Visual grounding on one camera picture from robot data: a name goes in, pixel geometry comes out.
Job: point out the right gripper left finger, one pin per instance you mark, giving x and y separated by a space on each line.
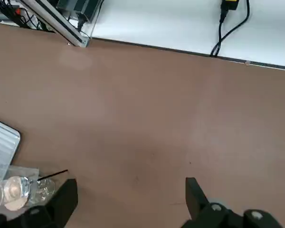
59 206

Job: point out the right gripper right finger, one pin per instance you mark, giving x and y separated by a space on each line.
204 209

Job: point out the small glass beaker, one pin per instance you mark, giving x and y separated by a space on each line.
14 187

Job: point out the ribbed metal tray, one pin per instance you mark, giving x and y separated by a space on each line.
2 145

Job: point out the aluminium frame post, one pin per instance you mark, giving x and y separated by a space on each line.
54 21

